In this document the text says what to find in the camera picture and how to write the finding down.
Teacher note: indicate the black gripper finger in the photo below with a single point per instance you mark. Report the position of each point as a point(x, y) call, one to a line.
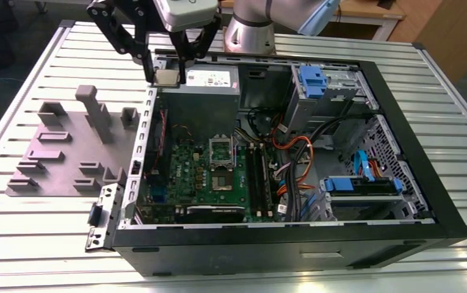
point(202, 52)
point(115, 27)

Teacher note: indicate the silver CPU green edge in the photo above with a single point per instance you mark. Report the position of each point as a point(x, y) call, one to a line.
point(167, 77)

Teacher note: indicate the CPU socket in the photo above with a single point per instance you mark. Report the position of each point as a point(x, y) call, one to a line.
point(222, 182)

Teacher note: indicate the grey power supply unit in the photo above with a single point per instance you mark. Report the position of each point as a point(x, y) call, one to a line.
point(200, 113)

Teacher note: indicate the blue plastic drive latch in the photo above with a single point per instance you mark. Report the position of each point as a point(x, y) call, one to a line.
point(312, 82)

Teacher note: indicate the grey metal drive cage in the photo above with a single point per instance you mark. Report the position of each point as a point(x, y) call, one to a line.
point(302, 110)

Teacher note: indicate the wooden top desk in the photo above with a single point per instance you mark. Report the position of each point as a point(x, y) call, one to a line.
point(363, 12)

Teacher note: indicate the grey plastic parts rack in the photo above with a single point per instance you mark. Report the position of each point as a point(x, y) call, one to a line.
point(74, 152)

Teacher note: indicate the green motherboard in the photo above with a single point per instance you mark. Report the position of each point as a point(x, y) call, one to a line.
point(184, 183)

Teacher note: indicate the black RAM slot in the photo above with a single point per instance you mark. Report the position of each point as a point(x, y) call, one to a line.
point(251, 180)
point(256, 180)
point(262, 180)

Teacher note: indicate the green RAM stick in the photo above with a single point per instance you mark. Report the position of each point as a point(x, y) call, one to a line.
point(267, 180)

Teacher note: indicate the black graphics card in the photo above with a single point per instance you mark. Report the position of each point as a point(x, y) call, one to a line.
point(216, 212)

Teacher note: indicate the hard disk in blue carrier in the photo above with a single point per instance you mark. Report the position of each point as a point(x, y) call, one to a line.
point(370, 186)

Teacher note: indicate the brown wooden cabinet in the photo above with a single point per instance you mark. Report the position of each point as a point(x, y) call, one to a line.
point(452, 30)

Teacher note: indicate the grey metal disk bay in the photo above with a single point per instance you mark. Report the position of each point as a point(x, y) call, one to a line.
point(363, 198)

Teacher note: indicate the black open PC case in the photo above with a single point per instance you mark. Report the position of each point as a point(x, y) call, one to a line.
point(258, 253)

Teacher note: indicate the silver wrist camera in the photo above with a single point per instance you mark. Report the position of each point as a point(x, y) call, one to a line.
point(188, 15)

